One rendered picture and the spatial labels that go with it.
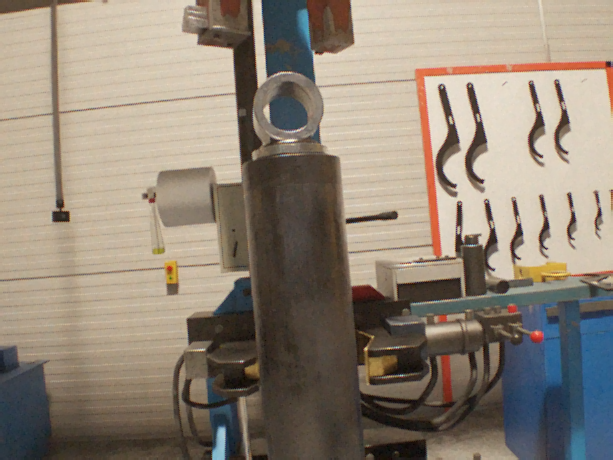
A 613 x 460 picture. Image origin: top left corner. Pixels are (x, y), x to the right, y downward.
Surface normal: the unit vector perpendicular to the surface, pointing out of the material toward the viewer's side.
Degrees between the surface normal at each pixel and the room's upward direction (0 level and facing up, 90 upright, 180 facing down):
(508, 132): 90
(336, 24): 90
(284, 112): 90
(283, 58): 90
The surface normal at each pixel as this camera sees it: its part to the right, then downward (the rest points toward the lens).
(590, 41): 0.01, -0.02
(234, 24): 0.57, -0.07
